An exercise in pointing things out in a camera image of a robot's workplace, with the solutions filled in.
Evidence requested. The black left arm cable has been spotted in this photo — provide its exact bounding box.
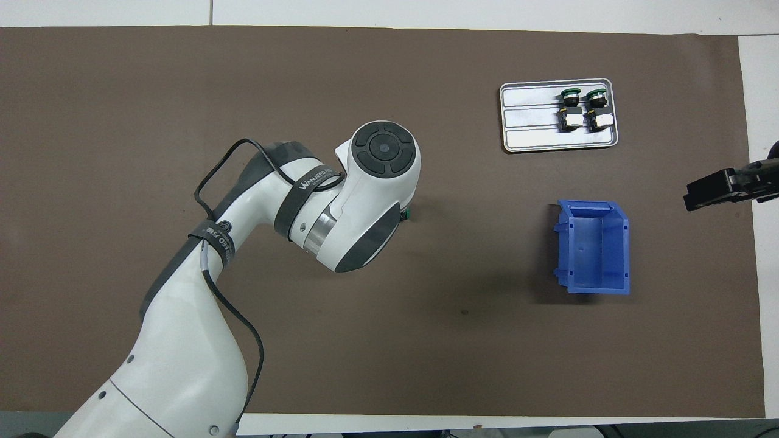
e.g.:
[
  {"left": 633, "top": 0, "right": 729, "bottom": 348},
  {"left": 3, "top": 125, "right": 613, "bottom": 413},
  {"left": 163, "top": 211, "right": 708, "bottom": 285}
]
[{"left": 193, "top": 138, "right": 266, "bottom": 428}]

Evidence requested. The brown paper table mat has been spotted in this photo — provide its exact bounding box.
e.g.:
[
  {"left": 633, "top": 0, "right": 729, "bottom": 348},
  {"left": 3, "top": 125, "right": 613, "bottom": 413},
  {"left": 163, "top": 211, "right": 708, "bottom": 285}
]
[{"left": 0, "top": 25, "right": 766, "bottom": 420}]

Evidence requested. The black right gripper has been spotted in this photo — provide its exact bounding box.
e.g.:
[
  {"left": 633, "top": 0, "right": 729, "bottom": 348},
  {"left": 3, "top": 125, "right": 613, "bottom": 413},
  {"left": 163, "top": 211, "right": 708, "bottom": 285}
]
[{"left": 682, "top": 156, "right": 779, "bottom": 213}]

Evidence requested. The grey metal tray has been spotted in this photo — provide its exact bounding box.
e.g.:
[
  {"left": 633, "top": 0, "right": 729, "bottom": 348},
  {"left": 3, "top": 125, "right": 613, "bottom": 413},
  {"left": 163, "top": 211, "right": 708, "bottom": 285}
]
[{"left": 498, "top": 77, "right": 620, "bottom": 155}]

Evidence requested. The blue plastic storage bin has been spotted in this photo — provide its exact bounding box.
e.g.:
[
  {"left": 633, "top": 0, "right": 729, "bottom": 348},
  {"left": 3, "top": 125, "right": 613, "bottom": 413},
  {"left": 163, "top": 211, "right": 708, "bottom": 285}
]
[{"left": 552, "top": 198, "right": 632, "bottom": 296}]

